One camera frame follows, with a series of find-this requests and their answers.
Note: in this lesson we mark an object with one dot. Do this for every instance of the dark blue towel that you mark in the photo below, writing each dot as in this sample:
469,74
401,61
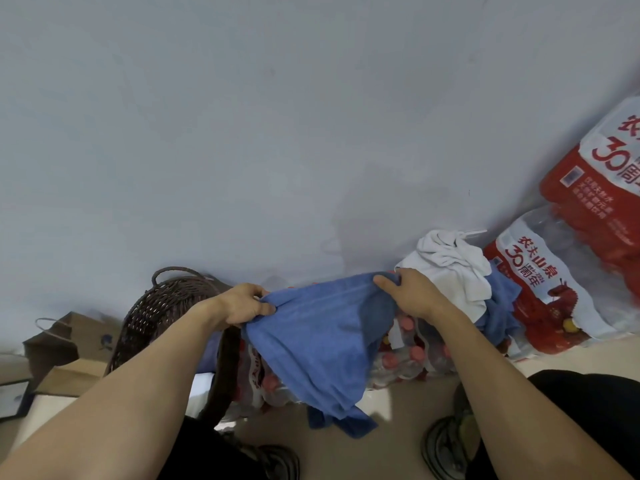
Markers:
210,352

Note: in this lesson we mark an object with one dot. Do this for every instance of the person's right forearm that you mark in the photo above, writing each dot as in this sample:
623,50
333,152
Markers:
520,404

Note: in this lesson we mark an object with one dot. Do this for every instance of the person's left forearm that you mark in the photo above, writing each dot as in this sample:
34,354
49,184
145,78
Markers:
110,399

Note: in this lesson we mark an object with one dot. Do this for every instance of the brown paper bag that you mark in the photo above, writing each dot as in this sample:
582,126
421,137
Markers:
65,359

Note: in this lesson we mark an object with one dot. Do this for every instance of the person's left grey shoe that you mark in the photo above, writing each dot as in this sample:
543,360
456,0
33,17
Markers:
275,459

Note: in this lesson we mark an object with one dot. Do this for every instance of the dark brown wicker basket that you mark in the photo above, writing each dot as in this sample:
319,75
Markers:
160,304

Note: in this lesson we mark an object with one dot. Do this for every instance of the cream towel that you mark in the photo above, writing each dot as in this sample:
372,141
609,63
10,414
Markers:
455,269

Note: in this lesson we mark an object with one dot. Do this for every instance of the light blue towel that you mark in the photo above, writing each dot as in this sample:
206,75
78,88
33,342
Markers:
320,344
502,304

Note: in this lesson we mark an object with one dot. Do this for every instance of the person's left hand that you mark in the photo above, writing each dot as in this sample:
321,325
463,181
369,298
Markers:
242,304

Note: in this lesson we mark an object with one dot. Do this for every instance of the person's grey shoe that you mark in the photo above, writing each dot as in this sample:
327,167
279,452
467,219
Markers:
445,444
275,459

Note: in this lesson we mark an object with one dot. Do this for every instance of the person's right hand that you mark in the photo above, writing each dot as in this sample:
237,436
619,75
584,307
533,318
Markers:
415,294

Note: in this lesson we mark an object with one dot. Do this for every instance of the white towel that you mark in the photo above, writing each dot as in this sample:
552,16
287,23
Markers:
200,394

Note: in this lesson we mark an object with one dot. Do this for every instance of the person's right grey shoe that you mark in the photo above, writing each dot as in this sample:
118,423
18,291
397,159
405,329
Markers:
445,444

